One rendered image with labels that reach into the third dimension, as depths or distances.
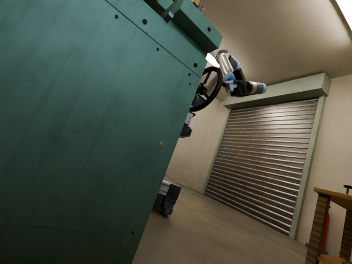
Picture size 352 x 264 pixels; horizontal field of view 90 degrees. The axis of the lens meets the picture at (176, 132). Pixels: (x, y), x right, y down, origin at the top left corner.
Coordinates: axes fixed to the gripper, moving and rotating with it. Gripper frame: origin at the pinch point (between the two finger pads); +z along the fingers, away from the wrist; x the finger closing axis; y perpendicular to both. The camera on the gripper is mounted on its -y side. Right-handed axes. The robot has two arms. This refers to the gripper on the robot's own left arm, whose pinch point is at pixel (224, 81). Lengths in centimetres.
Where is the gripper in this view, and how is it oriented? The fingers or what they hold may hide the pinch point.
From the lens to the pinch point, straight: 104.1
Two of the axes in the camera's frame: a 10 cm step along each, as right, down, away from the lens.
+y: 0.8, 10.0, 0.5
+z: -8.5, 0.9, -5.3
